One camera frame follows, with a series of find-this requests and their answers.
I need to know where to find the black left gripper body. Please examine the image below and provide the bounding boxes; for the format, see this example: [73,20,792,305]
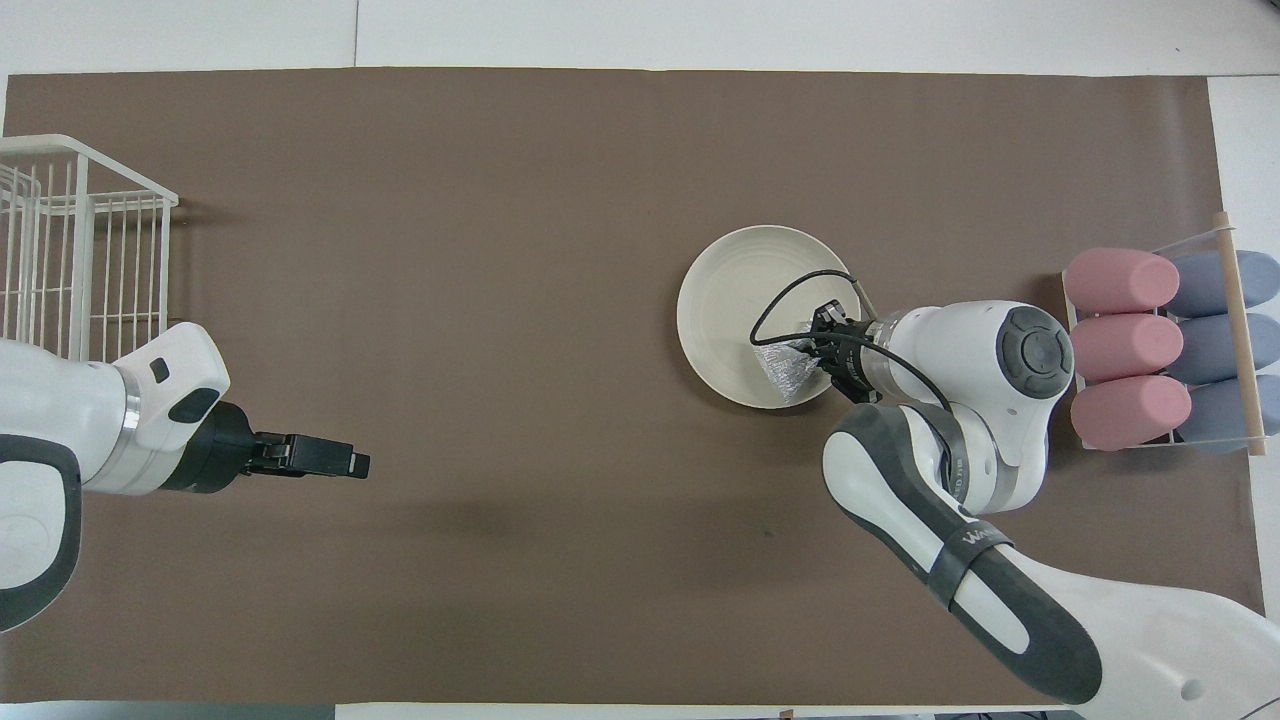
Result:
[160,400,293,494]

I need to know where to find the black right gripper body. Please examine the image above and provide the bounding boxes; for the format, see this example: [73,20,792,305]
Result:
[836,316,884,404]

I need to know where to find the cream round plate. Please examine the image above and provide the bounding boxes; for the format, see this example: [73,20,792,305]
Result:
[677,226,861,410]

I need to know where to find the brown table mat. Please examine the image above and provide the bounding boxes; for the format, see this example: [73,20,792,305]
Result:
[0,67,1266,706]

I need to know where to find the pink plastic cup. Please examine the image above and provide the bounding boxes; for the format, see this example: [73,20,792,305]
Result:
[1070,313,1185,381]
[1070,375,1193,453]
[1064,248,1181,313]

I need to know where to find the cup rack with wooden bar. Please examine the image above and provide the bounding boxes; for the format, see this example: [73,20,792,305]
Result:
[1062,210,1276,459]

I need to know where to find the white wire dish rack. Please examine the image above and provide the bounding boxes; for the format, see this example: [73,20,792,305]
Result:
[0,134,181,363]

